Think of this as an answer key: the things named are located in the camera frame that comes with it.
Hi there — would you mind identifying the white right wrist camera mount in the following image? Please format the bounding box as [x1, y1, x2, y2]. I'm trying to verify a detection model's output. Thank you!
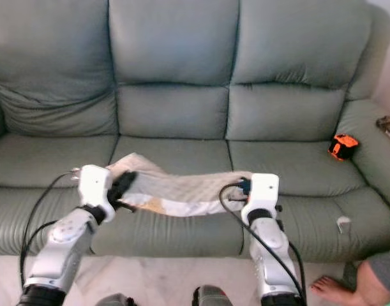
[243, 173, 280, 217]

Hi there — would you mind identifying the green leather sofa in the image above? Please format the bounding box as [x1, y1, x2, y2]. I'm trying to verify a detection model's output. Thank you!
[0, 0, 390, 262]

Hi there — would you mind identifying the person with grey shorts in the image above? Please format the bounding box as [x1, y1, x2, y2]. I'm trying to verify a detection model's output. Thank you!
[310, 251, 390, 306]

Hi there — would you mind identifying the grey robot left leg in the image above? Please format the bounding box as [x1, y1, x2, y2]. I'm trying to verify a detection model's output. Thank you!
[96, 293, 131, 306]

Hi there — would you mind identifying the brown side table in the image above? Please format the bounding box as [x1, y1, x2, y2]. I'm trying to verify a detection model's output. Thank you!
[377, 115, 390, 146]

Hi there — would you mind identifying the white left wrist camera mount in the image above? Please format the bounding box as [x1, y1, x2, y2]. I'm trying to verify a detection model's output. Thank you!
[77, 164, 116, 222]

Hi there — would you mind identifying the grey robot right leg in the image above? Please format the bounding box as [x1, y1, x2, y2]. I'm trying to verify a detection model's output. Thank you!
[191, 286, 234, 306]

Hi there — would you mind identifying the orange black small device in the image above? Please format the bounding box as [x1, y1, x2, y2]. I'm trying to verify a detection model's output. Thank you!
[329, 133, 359, 161]

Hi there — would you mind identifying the grey robot leg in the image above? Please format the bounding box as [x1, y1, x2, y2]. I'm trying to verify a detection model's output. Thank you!
[191, 286, 234, 306]
[96, 293, 131, 306]

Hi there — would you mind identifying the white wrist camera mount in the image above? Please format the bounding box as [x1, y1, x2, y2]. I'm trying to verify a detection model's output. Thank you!
[77, 164, 116, 222]
[243, 173, 280, 217]

